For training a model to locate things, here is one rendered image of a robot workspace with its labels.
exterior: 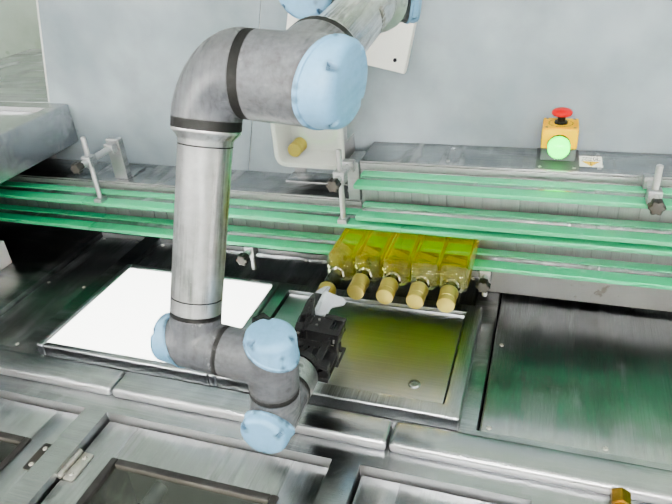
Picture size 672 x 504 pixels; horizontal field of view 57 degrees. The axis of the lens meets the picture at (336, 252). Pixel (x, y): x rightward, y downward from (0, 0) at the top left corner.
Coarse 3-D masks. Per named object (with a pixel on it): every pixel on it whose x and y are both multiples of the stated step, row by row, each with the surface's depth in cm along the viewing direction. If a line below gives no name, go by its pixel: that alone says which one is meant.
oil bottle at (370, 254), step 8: (368, 232) 134; (376, 232) 133; (384, 232) 133; (392, 232) 133; (368, 240) 131; (376, 240) 130; (384, 240) 130; (360, 248) 128; (368, 248) 128; (376, 248) 128; (384, 248) 128; (360, 256) 125; (368, 256) 125; (376, 256) 125; (360, 264) 124; (368, 264) 124; (376, 264) 124; (376, 272) 124; (376, 280) 126
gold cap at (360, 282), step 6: (354, 276) 122; (360, 276) 121; (366, 276) 121; (354, 282) 119; (360, 282) 119; (366, 282) 121; (348, 288) 119; (354, 288) 119; (360, 288) 118; (366, 288) 120; (348, 294) 120; (354, 294) 119; (360, 294) 119
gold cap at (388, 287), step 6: (384, 282) 119; (390, 282) 119; (396, 282) 120; (378, 288) 119; (384, 288) 117; (390, 288) 117; (396, 288) 119; (378, 294) 118; (384, 294) 117; (390, 294) 117; (378, 300) 118; (384, 300) 118; (390, 300) 117
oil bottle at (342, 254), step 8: (344, 232) 136; (352, 232) 135; (360, 232) 135; (344, 240) 132; (352, 240) 132; (360, 240) 132; (336, 248) 130; (344, 248) 130; (352, 248) 129; (328, 256) 128; (336, 256) 127; (344, 256) 127; (352, 256) 127; (328, 264) 127; (336, 264) 126; (344, 264) 126; (352, 264) 127; (328, 272) 128; (344, 272) 126; (352, 272) 128; (344, 280) 128
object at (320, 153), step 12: (276, 132) 144; (288, 132) 149; (300, 132) 150; (312, 132) 149; (324, 132) 148; (336, 132) 147; (276, 144) 145; (288, 144) 150; (312, 144) 150; (324, 144) 149; (336, 144) 148; (276, 156) 147; (288, 156) 149; (300, 156) 149; (312, 156) 148; (324, 156) 148; (324, 168) 144
